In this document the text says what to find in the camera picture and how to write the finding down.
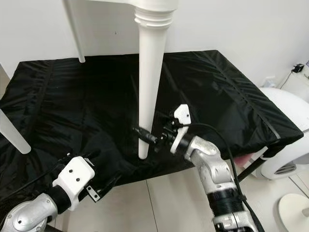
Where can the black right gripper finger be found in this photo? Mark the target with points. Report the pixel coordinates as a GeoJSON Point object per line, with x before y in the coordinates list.
{"type": "Point", "coordinates": [147, 135]}

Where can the white plastic table leg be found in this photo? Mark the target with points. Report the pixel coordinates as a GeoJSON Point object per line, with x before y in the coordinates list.
{"type": "Point", "coordinates": [14, 133]}
{"type": "Point", "coordinates": [75, 34]}
{"type": "Point", "coordinates": [152, 72]}

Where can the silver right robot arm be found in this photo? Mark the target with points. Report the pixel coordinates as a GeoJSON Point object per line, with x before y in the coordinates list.
{"type": "Point", "coordinates": [215, 169]}

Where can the pink plastic stool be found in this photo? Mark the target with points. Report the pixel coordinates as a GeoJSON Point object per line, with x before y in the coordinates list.
{"type": "Point", "coordinates": [244, 160]}

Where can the white dome appliance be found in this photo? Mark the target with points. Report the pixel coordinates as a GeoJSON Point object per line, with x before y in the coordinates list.
{"type": "Point", "coordinates": [287, 106]}

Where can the white square cabinet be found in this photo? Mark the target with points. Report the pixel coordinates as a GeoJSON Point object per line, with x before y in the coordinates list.
{"type": "Point", "coordinates": [300, 81]}

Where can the black power adapter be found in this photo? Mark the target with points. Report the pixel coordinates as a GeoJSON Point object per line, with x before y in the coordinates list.
{"type": "Point", "coordinates": [298, 67]}

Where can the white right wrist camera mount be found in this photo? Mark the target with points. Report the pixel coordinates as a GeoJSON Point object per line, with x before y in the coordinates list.
{"type": "Point", "coordinates": [182, 115]}

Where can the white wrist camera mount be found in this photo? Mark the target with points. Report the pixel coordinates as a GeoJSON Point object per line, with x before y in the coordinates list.
{"type": "Point", "coordinates": [77, 174]}
{"type": "Point", "coordinates": [182, 115]}

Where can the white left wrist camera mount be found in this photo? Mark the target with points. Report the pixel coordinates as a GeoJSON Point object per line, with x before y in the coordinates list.
{"type": "Point", "coordinates": [77, 174]}

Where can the white wall socket plug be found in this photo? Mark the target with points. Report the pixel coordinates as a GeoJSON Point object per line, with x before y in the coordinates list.
{"type": "Point", "coordinates": [270, 81]}

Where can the white pedestal fan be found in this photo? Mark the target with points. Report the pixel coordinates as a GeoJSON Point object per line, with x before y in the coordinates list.
{"type": "Point", "coordinates": [294, 212]}

